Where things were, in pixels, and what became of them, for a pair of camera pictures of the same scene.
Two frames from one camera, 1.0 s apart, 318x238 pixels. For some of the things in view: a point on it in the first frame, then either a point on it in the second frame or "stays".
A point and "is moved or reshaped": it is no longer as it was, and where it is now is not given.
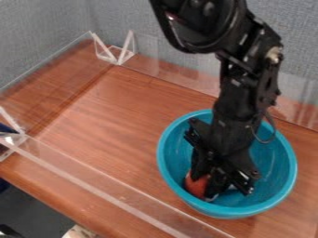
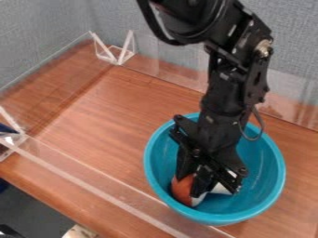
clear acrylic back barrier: x=152 y=51 stays
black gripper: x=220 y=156 to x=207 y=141
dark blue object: x=8 y=129 stays
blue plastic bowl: x=271 y=155 is moved or reshaped
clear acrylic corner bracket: x=114 y=54 stays
